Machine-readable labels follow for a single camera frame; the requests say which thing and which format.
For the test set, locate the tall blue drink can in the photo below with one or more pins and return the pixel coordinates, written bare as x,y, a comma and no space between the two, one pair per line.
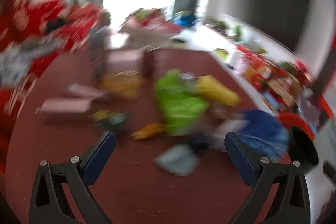
97,42

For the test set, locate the red drink can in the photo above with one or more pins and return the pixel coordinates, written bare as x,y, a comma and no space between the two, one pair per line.
148,61

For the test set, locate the green plastic bag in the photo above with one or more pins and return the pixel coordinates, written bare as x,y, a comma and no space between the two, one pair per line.
180,108

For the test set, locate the red covered sofa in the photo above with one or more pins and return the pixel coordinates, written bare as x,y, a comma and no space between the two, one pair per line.
22,19

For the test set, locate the orange peel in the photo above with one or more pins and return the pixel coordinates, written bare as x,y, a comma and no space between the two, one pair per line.
148,131

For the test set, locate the red plastic stool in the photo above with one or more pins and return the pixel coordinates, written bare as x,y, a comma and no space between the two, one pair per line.
290,120

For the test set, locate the blue white plastic bag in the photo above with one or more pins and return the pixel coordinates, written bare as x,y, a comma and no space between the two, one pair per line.
258,129

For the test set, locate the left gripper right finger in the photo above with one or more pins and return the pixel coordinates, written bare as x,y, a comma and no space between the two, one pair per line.
290,203

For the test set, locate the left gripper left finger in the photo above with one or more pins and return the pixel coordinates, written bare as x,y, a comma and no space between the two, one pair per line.
49,203

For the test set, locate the pink thin wrapper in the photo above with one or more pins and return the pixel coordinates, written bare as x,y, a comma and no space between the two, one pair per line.
78,100

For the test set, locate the large wall television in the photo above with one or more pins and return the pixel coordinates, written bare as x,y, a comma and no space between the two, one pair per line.
282,20

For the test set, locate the orange snack wrapper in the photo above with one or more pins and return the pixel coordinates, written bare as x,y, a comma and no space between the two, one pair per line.
125,85

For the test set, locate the round red side table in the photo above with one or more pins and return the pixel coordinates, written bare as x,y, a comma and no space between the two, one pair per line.
149,28

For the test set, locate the grey blue tissue paper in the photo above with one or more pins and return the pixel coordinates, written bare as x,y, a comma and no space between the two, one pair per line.
179,160

